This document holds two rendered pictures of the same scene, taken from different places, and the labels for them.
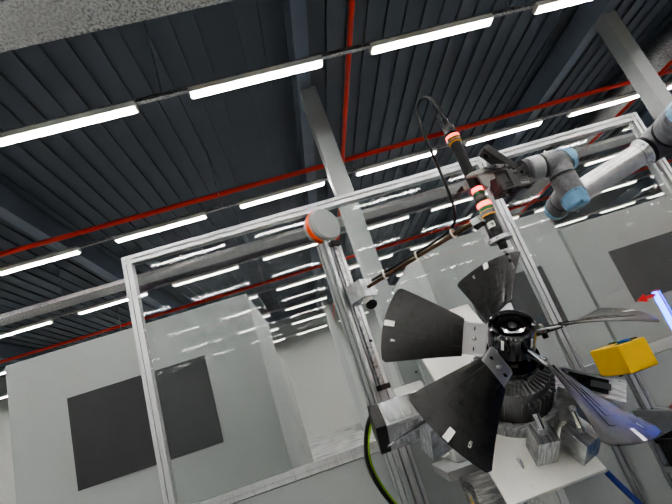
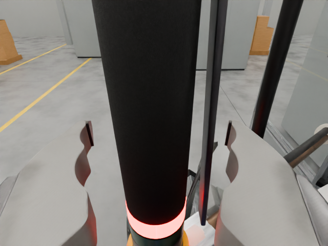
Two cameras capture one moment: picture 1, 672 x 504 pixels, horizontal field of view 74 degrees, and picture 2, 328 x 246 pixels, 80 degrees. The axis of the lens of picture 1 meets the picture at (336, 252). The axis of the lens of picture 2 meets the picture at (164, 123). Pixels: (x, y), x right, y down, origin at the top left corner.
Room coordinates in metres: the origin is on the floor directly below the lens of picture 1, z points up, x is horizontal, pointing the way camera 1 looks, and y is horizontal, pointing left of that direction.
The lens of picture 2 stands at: (1.27, -0.53, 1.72)
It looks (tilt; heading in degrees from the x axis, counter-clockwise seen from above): 32 degrees down; 97
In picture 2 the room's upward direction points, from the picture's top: straight up
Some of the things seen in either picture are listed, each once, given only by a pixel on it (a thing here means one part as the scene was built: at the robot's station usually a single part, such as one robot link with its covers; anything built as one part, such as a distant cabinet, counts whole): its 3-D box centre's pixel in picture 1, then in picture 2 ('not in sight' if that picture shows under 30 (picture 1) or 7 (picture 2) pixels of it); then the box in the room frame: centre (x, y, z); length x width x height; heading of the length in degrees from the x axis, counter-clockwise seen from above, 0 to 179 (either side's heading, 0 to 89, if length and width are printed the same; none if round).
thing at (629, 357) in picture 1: (623, 359); not in sight; (1.60, -0.78, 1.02); 0.16 x 0.10 x 0.11; 7
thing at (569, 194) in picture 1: (568, 192); not in sight; (1.31, -0.73, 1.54); 0.11 x 0.08 x 0.11; 174
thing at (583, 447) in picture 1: (580, 440); not in sight; (1.26, -0.43, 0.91); 0.12 x 0.08 x 0.12; 7
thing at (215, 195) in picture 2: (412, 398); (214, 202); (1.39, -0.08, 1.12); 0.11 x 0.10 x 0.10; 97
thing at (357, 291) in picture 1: (360, 291); not in sight; (1.73, -0.04, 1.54); 0.10 x 0.07 x 0.08; 42
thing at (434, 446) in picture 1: (439, 431); not in sight; (1.29, -0.11, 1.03); 0.15 x 0.10 x 0.14; 7
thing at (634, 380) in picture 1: (638, 389); not in sight; (1.60, -0.78, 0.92); 0.03 x 0.03 x 0.12; 7
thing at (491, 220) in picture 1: (472, 180); not in sight; (1.26, -0.46, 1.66); 0.04 x 0.04 x 0.46
